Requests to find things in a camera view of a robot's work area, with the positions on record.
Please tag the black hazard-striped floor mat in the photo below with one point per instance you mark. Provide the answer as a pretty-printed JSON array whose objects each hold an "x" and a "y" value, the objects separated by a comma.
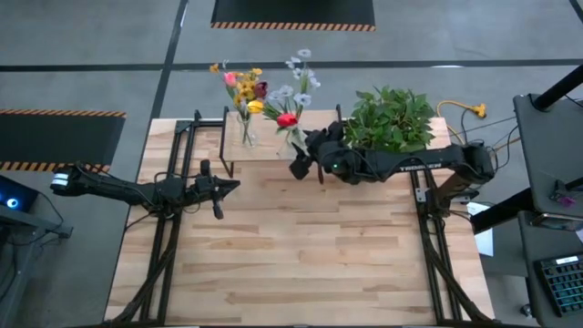
[
  {"x": 54, "y": 141},
  {"x": 291, "y": 11}
]

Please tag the red tulip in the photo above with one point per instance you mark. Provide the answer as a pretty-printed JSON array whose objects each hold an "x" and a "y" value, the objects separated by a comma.
[{"x": 287, "y": 120}]

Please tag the white paper sheet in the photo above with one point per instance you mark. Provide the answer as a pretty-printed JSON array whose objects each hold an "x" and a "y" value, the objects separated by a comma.
[{"x": 483, "y": 232}]

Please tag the pink tulip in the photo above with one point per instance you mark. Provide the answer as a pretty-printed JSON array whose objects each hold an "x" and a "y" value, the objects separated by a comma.
[{"x": 230, "y": 79}]

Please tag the white flower spray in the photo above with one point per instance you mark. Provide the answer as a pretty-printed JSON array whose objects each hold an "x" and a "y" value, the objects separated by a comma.
[{"x": 302, "y": 99}]

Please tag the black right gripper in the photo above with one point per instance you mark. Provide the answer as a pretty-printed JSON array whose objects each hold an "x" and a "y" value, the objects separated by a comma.
[{"x": 319, "y": 152}]

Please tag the smooth clear glass vase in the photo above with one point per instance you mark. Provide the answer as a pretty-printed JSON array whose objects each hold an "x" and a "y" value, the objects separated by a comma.
[{"x": 248, "y": 136}]

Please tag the yellow daffodil spray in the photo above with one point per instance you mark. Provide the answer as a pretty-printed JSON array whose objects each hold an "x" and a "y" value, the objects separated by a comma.
[{"x": 246, "y": 86}]

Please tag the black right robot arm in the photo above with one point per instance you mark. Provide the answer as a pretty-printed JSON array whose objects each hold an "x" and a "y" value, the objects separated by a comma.
[{"x": 419, "y": 161}]

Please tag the grey metal bracket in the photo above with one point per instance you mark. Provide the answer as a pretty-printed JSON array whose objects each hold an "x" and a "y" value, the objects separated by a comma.
[{"x": 422, "y": 196}]

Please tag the black aluminium rig frame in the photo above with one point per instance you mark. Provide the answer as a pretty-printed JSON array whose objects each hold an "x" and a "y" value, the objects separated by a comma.
[{"x": 182, "y": 150}]

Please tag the yellow tulip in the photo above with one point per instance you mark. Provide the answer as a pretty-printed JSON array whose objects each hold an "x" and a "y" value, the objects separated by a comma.
[{"x": 255, "y": 106}]

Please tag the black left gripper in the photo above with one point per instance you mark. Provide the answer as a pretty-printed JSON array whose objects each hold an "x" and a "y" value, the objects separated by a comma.
[{"x": 210, "y": 187}]

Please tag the grey side desk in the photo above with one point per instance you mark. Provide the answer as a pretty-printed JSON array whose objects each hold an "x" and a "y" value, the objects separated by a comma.
[
  {"x": 533, "y": 241},
  {"x": 546, "y": 146}
]

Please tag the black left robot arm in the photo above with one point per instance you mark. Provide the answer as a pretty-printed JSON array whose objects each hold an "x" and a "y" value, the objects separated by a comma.
[{"x": 118, "y": 191}]

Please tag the green plant black pot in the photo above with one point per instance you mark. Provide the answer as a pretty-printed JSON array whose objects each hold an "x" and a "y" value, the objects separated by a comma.
[{"x": 391, "y": 120}]

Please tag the black computer blue light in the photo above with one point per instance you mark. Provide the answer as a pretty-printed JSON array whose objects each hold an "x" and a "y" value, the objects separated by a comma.
[{"x": 16, "y": 196}]

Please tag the maroon tulip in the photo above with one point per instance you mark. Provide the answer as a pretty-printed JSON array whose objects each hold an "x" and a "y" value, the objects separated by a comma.
[{"x": 260, "y": 89}]

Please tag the black keyboard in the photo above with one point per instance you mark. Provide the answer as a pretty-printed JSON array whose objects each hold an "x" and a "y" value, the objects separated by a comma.
[{"x": 565, "y": 287}]

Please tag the black caster wheel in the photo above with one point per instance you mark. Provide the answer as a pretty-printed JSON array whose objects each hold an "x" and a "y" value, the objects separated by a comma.
[{"x": 527, "y": 310}]

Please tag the dark flat tablet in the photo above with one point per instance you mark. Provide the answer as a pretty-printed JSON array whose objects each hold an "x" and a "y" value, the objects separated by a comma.
[{"x": 553, "y": 222}]

